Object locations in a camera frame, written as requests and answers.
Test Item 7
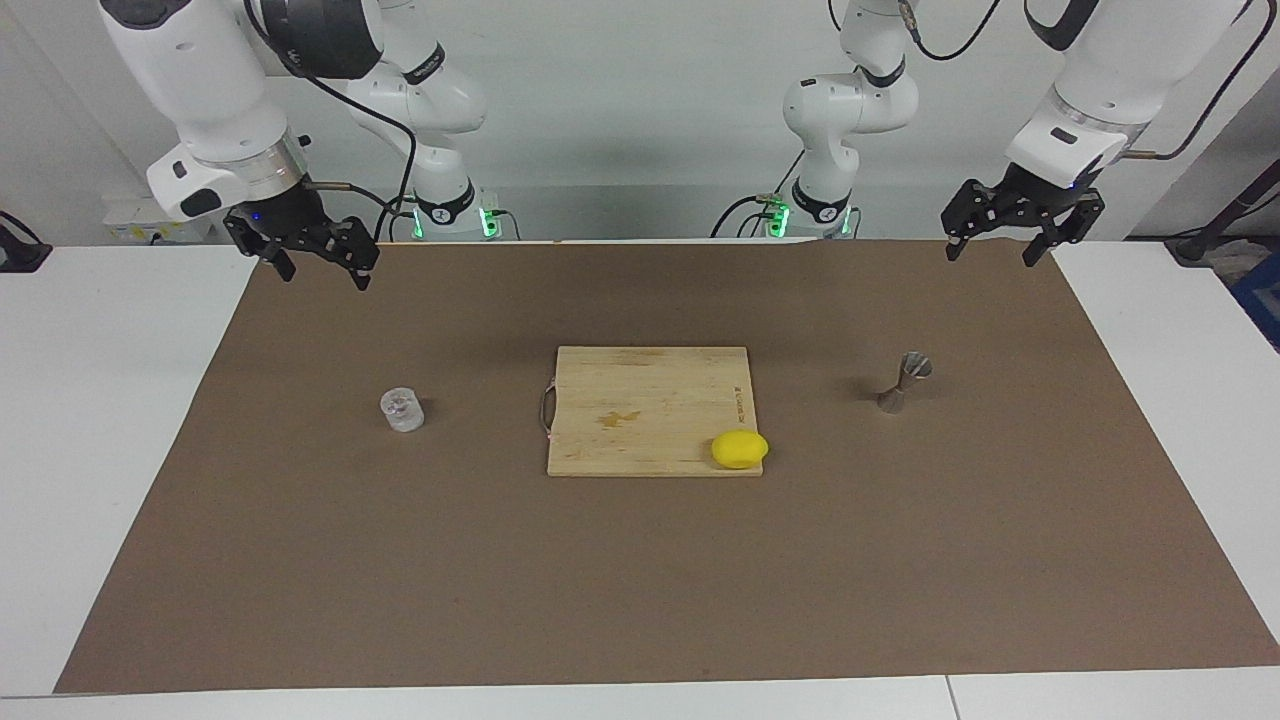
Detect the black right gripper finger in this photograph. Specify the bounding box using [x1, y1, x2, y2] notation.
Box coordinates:
[322, 215, 382, 292]
[224, 212, 298, 283]

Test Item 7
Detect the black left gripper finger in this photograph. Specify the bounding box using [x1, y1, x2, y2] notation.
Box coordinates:
[941, 178, 1009, 263]
[1022, 192, 1107, 268]

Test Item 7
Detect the small clear glass cup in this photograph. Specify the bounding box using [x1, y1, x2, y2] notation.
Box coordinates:
[379, 386, 425, 433]

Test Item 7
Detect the steel double jigger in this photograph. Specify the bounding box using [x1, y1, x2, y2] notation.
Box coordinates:
[877, 351, 934, 413]

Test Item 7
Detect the black stand leg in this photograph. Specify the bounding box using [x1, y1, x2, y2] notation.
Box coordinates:
[1165, 160, 1280, 266]

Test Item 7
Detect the blue crate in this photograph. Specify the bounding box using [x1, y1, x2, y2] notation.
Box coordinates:
[1230, 250, 1280, 351]

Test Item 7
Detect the wooden cutting board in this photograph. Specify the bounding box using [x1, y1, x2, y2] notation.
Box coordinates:
[540, 346, 764, 478]

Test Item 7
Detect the yellow lemon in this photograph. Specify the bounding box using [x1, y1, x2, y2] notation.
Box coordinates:
[711, 430, 770, 470]

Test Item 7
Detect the brown paper table mat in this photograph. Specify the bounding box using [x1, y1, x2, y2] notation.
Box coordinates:
[55, 238, 1280, 694]

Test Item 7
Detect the black base power cable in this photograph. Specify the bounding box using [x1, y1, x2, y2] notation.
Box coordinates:
[373, 193, 421, 243]
[712, 150, 806, 239]

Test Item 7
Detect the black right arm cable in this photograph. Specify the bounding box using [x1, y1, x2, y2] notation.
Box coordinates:
[245, 0, 418, 216]

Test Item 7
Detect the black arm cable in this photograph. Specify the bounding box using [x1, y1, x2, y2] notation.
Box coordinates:
[245, 0, 418, 216]
[895, 0, 1263, 163]

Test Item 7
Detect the white wall socket box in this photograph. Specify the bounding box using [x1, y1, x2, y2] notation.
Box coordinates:
[103, 195, 226, 244]

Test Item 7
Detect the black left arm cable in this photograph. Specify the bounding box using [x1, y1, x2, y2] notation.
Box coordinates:
[895, 0, 1263, 163]

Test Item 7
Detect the black clamp mount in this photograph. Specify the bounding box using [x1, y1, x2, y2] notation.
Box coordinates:
[0, 210, 53, 273]

